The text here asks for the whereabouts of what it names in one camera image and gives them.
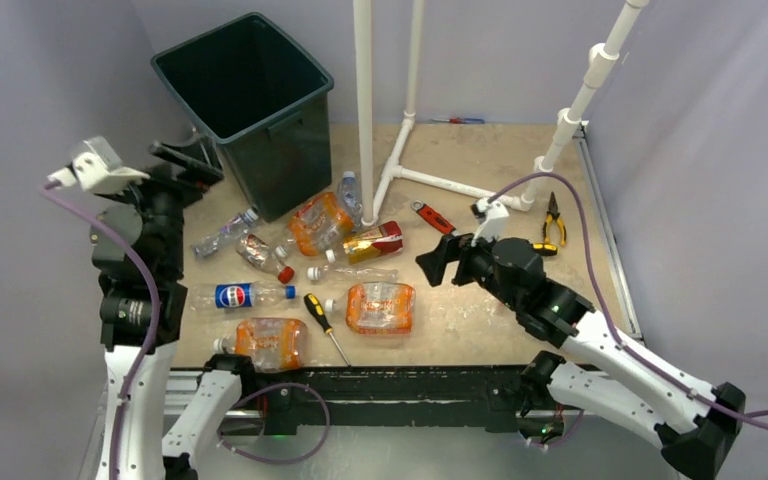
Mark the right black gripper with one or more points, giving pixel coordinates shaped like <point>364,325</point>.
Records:
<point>451,248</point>

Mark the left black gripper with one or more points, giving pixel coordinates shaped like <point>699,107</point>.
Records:
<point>162,176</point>

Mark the red gold label bottle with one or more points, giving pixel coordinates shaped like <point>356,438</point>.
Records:
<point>373,243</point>

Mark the orange label bottle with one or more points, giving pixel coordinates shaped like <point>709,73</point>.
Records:
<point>375,308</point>
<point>274,344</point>
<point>318,225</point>

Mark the clear bottle white cap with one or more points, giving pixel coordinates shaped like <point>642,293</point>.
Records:
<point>334,272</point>

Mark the Pepsi bottle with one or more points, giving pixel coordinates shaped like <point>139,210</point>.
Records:
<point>240,295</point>

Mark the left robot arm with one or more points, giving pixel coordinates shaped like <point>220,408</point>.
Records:
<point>138,250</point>

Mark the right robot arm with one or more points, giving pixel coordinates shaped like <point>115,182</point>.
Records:
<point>691,421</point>

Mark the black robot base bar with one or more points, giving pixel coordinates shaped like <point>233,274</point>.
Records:
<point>496,398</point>

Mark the dark green plastic bin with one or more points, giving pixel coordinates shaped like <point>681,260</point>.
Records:
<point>262,99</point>

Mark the crushed clear bottle left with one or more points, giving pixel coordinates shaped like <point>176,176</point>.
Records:
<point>234,229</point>

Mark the red cap clear bottle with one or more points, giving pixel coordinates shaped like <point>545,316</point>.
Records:
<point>262,257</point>

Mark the clear small water bottle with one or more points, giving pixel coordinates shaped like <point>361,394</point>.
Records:
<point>349,195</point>

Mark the yellow black screwdriver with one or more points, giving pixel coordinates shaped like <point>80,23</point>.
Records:
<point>318,313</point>

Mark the yellow black pliers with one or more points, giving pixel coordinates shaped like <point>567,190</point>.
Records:
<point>553,218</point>

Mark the small red blue screwdriver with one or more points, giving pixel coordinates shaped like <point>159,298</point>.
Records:
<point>458,120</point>

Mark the red handle adjustable wrench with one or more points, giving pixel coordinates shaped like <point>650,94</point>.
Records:
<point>433,218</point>

